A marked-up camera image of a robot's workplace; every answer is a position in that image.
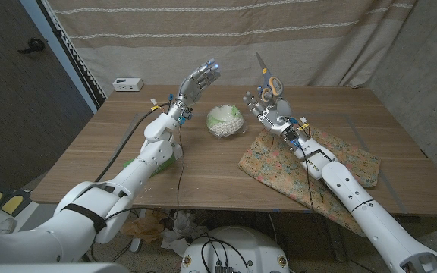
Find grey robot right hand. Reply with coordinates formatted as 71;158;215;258
242;90;300;140

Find green cardboard box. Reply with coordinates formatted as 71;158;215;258
122;143;184;178

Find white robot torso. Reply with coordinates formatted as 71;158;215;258
179;225;291;273

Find white sneaker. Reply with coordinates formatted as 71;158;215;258
0;218;17;236

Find white power strip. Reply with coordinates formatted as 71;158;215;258
112;77;145;93

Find white table leg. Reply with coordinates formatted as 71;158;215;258
130;206;147;253

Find orange handled scissors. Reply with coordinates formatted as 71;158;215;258
255;52;285;104

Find beige striped curtain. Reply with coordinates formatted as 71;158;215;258
46;0;419;98

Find black door handle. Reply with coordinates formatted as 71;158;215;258
17;37;46;55

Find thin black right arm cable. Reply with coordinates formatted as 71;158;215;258
297;146;317;212

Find crumpled brown paper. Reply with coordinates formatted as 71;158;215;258
118;207;169;243

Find floral patterned cloth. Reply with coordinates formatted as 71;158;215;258
237;127;382;238

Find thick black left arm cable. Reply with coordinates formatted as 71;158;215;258
94;102;173;184

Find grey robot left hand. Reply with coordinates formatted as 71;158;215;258
168;58;222;121

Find grey table leg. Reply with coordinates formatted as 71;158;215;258
322;212;348;263

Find crumpled white paper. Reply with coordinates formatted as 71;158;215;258
160;210;210;258

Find black torso cables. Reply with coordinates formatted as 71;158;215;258
201;233;250;273

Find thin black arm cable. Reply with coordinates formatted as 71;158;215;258
297;146;317;212
89;127;186;263

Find black curtain frame pole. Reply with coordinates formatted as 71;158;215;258
36;0;108;111

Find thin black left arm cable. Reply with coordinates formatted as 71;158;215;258
89;127;186;263

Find bag of white candies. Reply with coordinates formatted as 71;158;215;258
206;105;248;140

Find dark wooden door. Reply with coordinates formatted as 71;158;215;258
0;0;95;190

